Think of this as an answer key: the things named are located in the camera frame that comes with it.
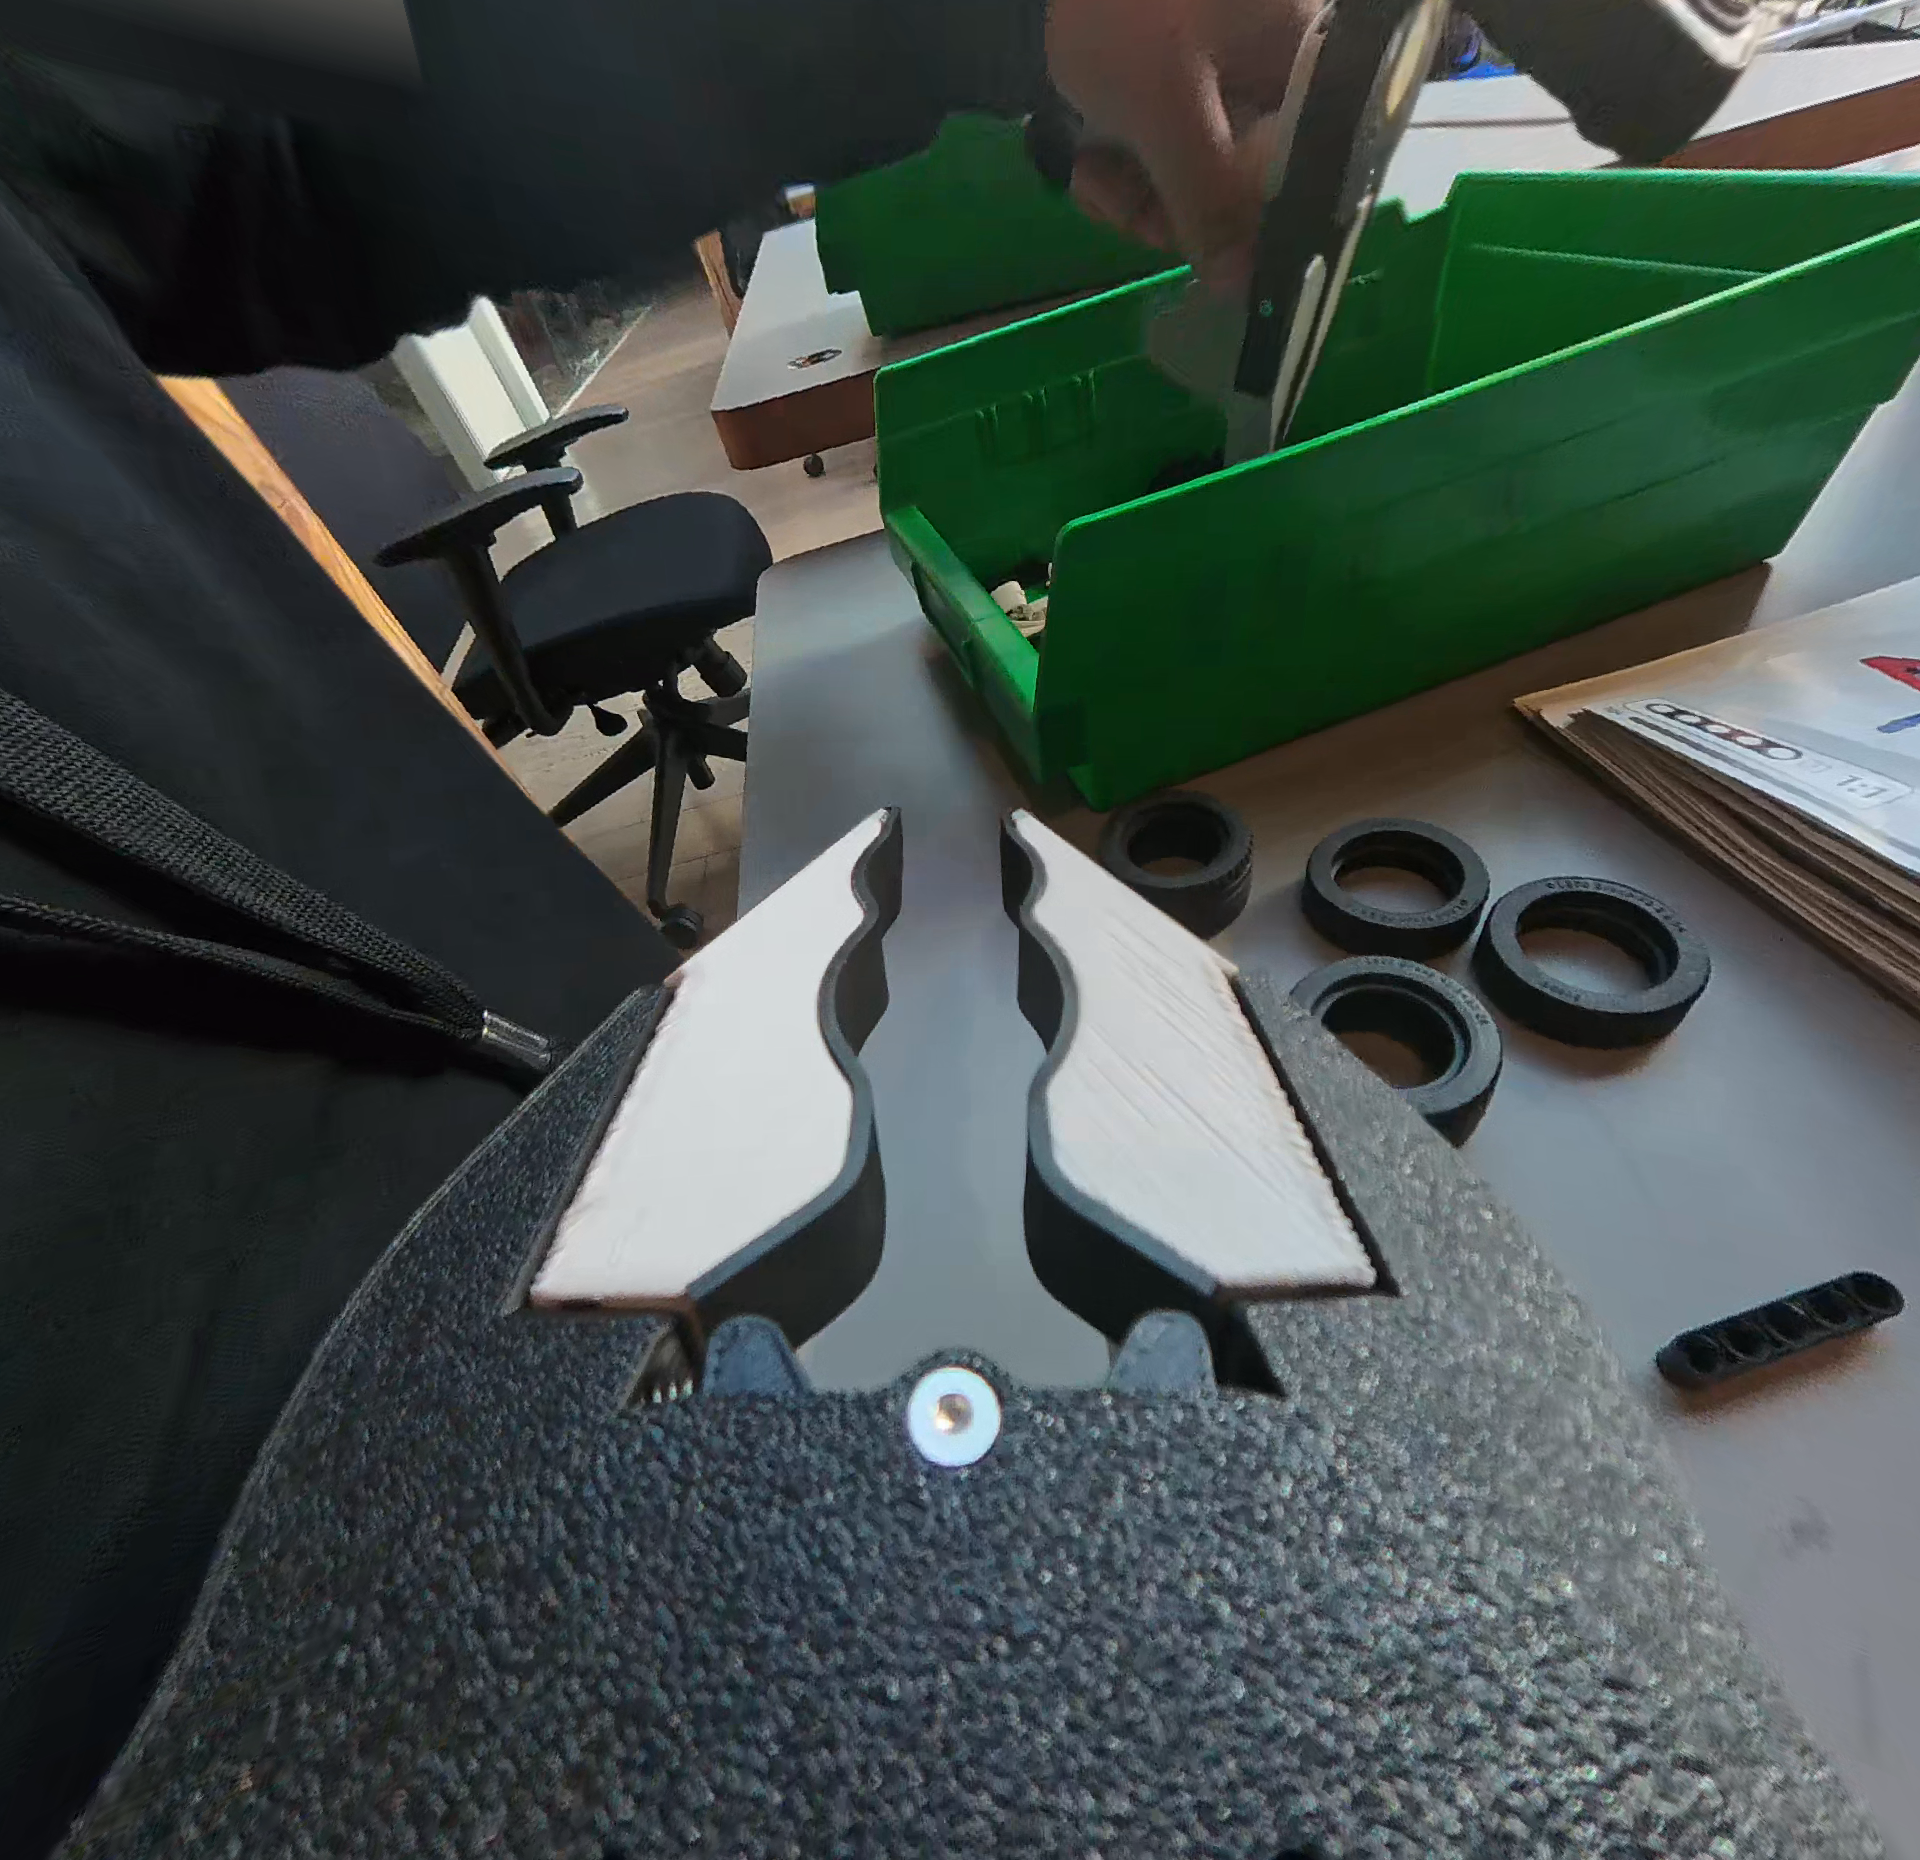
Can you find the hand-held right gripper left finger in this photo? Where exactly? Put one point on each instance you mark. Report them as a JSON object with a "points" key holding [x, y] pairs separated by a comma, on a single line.
{"points": [[705, 1124]]}

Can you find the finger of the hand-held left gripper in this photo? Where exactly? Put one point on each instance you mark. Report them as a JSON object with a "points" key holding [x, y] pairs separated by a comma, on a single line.
{"points": [[1291, 344]]}

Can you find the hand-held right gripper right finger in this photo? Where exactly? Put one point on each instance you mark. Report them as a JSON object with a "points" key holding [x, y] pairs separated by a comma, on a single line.
{"points": [[1201, 1124]]}

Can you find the green plastic bin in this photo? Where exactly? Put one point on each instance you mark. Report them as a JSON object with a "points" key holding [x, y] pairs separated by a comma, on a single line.
{"points": [[1425, 585], [961, 240]]}

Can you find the instruction booklet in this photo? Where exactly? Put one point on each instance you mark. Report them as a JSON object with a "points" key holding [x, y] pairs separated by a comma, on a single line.
{"points": [[1725, 825]]}

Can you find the black straight beam piece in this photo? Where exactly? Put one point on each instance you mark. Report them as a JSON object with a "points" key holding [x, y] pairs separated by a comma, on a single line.
{"points": [[1801, 1350]]}

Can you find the person's left forearm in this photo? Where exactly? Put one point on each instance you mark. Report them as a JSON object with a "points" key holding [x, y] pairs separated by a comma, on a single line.
{"points": [[674, 120]]}

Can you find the person's left hand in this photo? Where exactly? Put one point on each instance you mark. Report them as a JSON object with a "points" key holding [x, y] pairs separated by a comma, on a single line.
{"points": [[1184, 74]]}

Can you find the black rubber toy tire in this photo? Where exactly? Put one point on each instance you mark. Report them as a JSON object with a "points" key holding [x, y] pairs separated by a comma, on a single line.
{"points": [[1223, 901], [1394, 931], [1462, 1081], [1590, 1022]]}

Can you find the black office chair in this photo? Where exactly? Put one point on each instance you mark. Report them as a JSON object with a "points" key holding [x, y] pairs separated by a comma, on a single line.
{"points": [[630, 585]]}

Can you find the wooden box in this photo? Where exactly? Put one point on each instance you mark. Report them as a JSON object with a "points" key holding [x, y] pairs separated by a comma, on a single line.
{"points": [[330, 541]]}

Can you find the white panel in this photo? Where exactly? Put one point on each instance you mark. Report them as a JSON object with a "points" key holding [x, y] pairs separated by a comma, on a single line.
{"points": [[451, 374]]}

